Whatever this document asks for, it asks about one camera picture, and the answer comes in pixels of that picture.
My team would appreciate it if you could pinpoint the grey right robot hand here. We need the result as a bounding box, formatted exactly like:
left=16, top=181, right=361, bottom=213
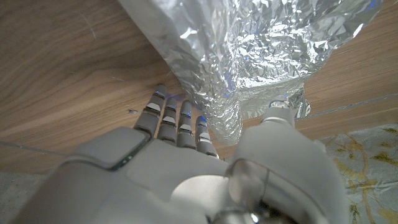
left=12, top=83, right=351, bottom=224

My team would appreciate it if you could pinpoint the aluminum foil roll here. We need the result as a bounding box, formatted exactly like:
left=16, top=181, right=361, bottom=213
left=118, top=0, right=385, bottom=146

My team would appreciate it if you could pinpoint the floral printed backdrop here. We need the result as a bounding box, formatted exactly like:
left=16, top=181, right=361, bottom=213
left=317, top=123, right=398, bottom=224

